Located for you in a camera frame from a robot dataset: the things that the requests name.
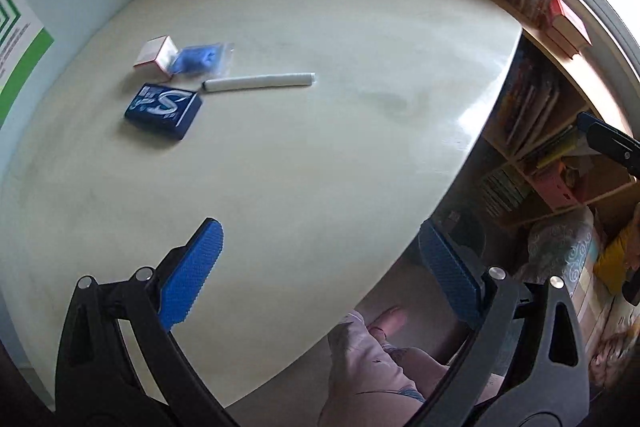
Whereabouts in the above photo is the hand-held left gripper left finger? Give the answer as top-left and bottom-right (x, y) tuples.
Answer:
(54, 217), (241, 427)

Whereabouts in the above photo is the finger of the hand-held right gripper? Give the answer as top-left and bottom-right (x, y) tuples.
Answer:
(575, 112), (640, 180)

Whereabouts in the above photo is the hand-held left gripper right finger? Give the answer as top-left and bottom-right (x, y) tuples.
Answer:
(405, 219), (591, 427)

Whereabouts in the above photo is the dark blue box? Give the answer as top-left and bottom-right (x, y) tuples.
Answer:
(123, 82), (204, 142)

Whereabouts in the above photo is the white paper tube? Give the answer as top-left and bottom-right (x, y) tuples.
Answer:
(201, 71), (316, 94)

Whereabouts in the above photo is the blue item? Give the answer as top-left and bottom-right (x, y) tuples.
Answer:
(170, 42), (236, 78)

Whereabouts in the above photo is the small pink and white box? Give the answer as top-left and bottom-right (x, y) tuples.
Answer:
(133, 35), (179, 82)

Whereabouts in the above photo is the person's bare foot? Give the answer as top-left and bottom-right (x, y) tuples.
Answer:
(367, 306), (408, 344)

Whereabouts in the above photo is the pink perforated box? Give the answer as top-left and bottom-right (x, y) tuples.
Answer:
(532, 169), (581, 214)

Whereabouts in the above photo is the wooden bookshelf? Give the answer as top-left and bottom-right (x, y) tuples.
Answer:
(360, 0), (640, 233)

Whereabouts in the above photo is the slanted stack of books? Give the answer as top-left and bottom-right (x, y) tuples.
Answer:
(500, 52), (562, 155)

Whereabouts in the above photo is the yellow cloth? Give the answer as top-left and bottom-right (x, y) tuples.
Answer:
(594, 217), (640, 295)

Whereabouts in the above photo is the swirl patterned bag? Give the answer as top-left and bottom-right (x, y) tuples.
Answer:
(525, 214), (598, 289)

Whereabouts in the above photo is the person's leg in pink pants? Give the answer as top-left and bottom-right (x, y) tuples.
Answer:
(317, 312), (501, 427)

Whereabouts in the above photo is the stack of red books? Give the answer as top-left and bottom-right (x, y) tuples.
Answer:
(542, 0), (593, 58)

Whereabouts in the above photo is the green striped wall poster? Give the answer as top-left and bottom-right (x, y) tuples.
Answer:
(0, 0), (55, 128)

